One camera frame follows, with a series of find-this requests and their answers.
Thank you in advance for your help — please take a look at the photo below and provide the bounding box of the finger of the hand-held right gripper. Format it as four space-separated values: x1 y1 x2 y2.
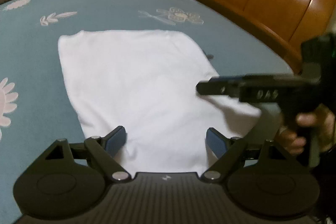
196 77 243 98

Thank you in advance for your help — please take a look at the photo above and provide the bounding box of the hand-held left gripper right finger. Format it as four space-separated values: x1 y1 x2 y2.
202 127 302 184

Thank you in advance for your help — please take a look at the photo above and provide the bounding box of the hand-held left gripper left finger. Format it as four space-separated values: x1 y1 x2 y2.
31 125 132 183

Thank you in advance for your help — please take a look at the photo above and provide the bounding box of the white printed t-shirt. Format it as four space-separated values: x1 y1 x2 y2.
57 29 262 173

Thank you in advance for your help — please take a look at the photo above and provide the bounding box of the person's right hand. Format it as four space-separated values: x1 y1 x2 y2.
277 106 336 156

